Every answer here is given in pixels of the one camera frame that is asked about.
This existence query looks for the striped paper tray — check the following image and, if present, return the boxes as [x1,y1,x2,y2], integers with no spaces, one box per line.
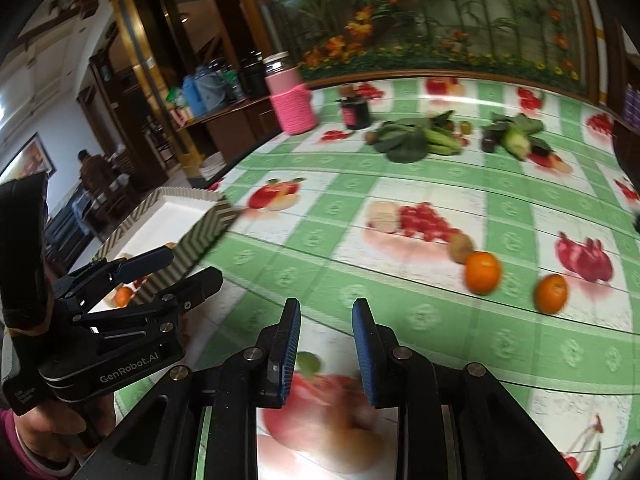
[92,186,244,311]

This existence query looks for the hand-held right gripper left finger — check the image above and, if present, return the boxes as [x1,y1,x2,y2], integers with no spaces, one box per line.
[77,297,302,480]

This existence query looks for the green package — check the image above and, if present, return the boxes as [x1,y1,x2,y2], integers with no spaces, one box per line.
[167,87,191,122]

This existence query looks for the black thermos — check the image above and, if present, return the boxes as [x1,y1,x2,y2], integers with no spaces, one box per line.
[240,52,271,101]

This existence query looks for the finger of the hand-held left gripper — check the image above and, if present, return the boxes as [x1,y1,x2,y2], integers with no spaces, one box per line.
[52,245,175,302]
[70,266,225,332]

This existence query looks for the black jar red label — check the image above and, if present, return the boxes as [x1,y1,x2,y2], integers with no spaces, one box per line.
[340,85,372,130]

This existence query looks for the green printed tablecloth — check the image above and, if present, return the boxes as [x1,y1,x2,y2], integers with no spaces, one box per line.
[115,72,640,480]

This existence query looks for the brown kiwi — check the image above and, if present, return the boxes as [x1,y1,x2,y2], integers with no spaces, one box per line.
[450,232,476,265]

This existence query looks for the floral wall mural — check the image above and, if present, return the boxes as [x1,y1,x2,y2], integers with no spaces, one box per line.
[245,0,601,92]

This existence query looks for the grey plastic jug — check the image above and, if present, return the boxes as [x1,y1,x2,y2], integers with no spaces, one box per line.
[197,62,232,111]

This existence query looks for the green corn cob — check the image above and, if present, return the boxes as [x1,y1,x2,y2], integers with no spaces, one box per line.
[502,130,532,160]

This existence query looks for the green peppers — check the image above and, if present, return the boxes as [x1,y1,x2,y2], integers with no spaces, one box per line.
[425,129,463,156]

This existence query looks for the round beige cake piece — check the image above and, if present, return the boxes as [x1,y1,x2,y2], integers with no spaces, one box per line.
[366,201,401,233]

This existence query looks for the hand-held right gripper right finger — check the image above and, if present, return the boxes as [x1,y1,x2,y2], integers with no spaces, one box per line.
[351,298,581,480]

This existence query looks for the pink bottle with knit sleeve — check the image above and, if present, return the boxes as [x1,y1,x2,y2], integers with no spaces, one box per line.
[263,52,317,135]

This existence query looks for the wooden cabinet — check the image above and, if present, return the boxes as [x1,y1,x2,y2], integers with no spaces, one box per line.
[90,0,282,191]

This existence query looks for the person's left hand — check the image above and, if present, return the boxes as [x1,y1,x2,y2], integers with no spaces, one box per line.
[14,399,93,463]

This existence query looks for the dark green leaf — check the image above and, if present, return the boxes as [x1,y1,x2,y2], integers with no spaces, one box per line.
[375,119,431,148]
[385,132,429,163]

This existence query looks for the framed wall picture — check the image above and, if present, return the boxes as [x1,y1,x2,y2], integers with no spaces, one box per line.
[0,132,56,181]

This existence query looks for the blue plastic jug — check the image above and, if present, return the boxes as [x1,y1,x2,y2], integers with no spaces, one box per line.
[182,75,211,118]

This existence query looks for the small orange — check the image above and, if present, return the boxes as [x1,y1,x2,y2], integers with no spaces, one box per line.
[534,274,570,315]

